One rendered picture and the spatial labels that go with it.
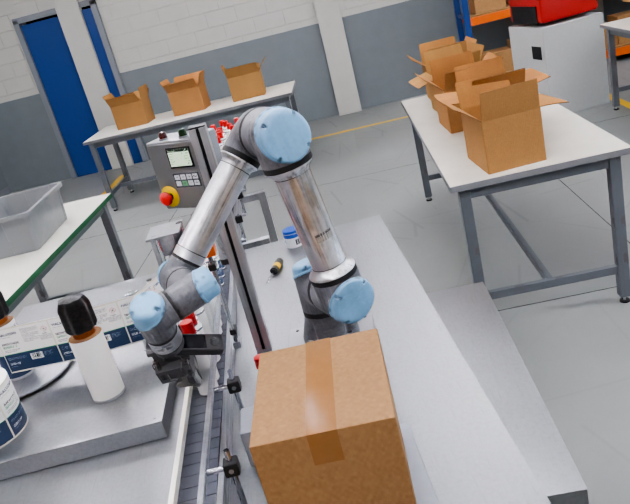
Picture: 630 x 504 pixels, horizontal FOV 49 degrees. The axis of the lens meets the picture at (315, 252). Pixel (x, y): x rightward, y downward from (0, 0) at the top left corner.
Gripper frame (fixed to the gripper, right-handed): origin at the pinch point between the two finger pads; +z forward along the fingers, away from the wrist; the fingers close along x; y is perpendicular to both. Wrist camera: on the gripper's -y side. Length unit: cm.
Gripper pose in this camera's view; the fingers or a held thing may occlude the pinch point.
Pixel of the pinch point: (201, 380)
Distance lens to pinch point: 177.1
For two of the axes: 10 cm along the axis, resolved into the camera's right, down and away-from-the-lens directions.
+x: 2.0, 7.5, -6.3
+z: 1.5, 6.1, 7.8
